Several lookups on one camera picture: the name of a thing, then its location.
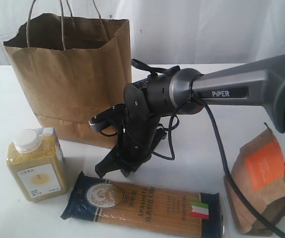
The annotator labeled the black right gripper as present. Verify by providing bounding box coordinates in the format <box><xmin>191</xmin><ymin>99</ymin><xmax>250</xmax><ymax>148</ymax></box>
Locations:
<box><xmin>95</xmin><ymin>111</ymin><xmax>160</xmax><ymax>178</ymax></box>

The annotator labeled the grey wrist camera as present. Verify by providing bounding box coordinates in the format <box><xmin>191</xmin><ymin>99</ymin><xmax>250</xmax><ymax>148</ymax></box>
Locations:
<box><xmin>89</xmin><ymin>104</ymin><xmax>126</xmax><ymax>132</ymax></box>

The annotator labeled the black cable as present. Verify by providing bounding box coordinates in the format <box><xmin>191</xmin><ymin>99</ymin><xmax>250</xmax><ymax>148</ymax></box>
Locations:
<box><xmin>100</xmin><ymin>58</ymin><xmax>285</xmax><ymax>238</ymax></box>

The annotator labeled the kraft pouch with orange label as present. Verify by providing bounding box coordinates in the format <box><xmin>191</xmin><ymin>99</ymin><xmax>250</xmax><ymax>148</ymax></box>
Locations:
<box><xmin>224</xmin><ymin>127</ymin><xmax>285</xmax><ymax>236</ymax></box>

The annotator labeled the brown paper shopping bag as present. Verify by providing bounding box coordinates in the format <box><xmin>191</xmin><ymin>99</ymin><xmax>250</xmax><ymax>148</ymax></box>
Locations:
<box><xmin>3</xmin><ymin>13</ymin><xmax>132</xmax><ymax>148</ymax></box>

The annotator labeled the spaghetti package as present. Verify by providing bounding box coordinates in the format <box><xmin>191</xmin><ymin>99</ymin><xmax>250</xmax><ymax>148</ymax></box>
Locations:
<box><xmin>61</xmin><ymin>172</ymin><xmax>223</xmax><ymax>238</ymax></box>

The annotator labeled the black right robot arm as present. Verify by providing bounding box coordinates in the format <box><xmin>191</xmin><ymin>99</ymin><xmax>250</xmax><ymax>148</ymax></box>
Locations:
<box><xmin>89</xmin><ymin>54</ymin><xmax>285</xmax><ymax>178</ymax></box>

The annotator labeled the millet bottle with white cap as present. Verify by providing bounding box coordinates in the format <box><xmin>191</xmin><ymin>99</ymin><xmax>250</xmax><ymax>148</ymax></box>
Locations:
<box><xmin>5</xmin><ymin>127</ymin><xmax>69</xmax><ymax>202</ymax></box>

